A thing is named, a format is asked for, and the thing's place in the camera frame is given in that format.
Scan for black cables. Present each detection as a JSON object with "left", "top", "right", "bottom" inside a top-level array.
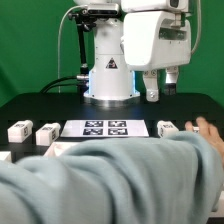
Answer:
[{"left": 39, "top": 75, "right": 88, "bottom": 94}]

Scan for white left fence piece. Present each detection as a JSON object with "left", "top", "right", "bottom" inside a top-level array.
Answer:
[{"left": 0, "top": 151, "right": 12, "bottom": 162}]

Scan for person's hand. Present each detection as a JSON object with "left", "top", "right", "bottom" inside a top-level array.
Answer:
[{"left": 185, "top": 116, "right": 224, "bottom": 158}]

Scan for black camera on stand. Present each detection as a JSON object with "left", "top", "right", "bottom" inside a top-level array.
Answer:
[{"left": 68, "top": 3, "right": 121, "bottom": 23}]

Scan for white square table top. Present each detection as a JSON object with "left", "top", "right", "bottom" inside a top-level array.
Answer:
[{"left": 44, "top": 142, "right": 78, "bottom": 157}]

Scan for white cable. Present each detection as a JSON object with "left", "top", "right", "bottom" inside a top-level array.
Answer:
[{"left": 57, "top": 4, "right": 84, "bottom": 94}]

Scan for white marker sheet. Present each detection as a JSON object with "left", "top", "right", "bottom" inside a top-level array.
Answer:
[{"left": 61, "top": 120, "right": 149, "bottom": 138}]

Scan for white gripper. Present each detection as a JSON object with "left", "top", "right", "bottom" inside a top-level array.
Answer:
[{"left": 123, "top": 11, "right": 191, "bottom": 102}]

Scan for teal sleeved forearm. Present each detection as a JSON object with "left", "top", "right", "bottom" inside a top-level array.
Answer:
[{"left": 0, "top": 132, "right": 224, "bottom": 224}]

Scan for black camera stand pole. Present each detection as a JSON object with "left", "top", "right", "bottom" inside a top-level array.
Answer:
[{"left": 76, "top": 16, "right": 89, "bottom": 95}]

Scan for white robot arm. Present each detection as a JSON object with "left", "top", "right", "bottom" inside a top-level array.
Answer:
[{"left": 73, "top": 0, "right": 191, "bottom": 107}]

